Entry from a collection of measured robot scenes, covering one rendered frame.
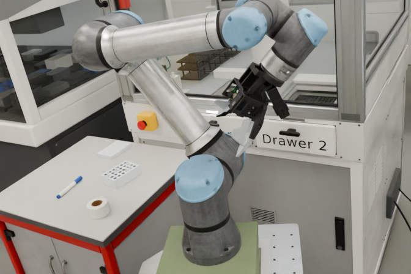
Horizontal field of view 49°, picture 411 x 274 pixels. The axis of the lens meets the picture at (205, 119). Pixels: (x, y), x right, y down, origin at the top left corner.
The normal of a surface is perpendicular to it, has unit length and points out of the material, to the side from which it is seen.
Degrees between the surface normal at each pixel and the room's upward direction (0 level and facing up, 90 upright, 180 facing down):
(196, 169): 7
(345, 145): 90
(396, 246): 0
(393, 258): 0
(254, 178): 90
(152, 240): 90
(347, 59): 90
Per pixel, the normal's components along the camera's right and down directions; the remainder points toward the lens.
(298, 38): -0.26, 0.32
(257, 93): 0.29, 0.64
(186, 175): -0.20, -0.84
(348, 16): -0.50, 0.42
